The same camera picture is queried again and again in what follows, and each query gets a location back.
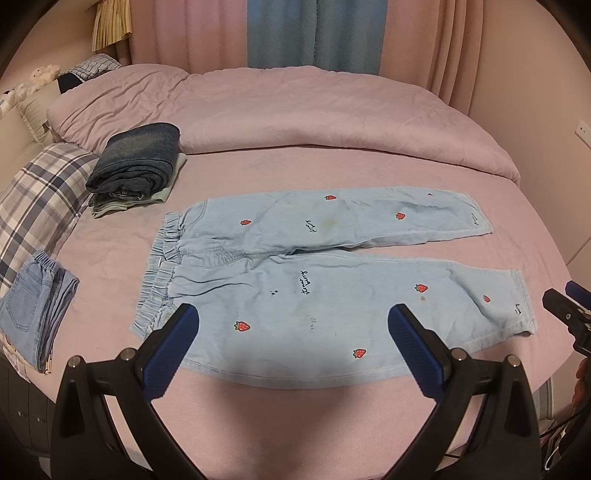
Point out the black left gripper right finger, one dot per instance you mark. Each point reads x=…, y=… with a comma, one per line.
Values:
x=484, y=424

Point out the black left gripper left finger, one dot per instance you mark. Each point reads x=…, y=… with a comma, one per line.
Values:
x=105, y=425

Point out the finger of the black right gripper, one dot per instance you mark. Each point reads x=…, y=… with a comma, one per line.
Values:
x=572, y=316
x=578, y=293

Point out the light blue strawberry pants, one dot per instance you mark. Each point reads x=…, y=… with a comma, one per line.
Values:
x=291, y=294

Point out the pink bed sheet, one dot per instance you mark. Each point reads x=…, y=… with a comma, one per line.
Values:
x=237, y=431

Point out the light blue folded jeans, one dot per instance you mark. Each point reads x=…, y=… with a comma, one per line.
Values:
x=34, y=306

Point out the light green folded garment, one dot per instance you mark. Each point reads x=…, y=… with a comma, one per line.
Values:
x=102, y=205

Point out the plaid pillow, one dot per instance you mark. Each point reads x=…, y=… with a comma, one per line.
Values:
x=42, y=205

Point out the dark blue folded jeans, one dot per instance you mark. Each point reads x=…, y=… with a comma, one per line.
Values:
x=136, y=163

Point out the pink curtain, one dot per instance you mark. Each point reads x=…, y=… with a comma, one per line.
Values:
x=433, y=44

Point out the pink folded duvet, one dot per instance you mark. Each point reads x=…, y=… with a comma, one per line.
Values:
x=246, y=108

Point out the blue curtain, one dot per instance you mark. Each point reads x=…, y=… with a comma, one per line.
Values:
x=334, y=35

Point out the white plush toy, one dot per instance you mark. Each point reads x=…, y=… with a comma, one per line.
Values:
x=38, y=79

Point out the striped blue pillow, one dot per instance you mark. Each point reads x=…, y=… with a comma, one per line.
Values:
x=94, y=66

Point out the yellow pleated curtain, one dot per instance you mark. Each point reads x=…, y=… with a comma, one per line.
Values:
x=112, y=23

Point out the white wall socket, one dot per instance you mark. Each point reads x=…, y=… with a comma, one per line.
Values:
x=583, y=132

